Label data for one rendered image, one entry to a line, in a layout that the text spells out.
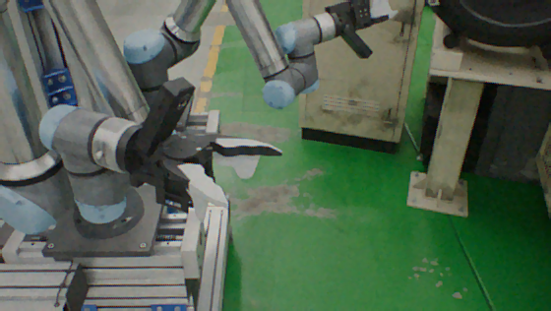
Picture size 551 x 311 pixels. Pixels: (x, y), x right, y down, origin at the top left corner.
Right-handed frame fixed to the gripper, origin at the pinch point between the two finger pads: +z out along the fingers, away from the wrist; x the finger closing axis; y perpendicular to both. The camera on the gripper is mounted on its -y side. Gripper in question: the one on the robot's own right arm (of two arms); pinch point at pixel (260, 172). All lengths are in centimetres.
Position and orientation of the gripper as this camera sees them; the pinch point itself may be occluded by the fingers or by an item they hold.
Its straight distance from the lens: 58.5
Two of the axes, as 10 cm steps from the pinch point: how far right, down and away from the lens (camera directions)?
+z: 9.1, 2.4, -3.4
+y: -0.6, 8.8, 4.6
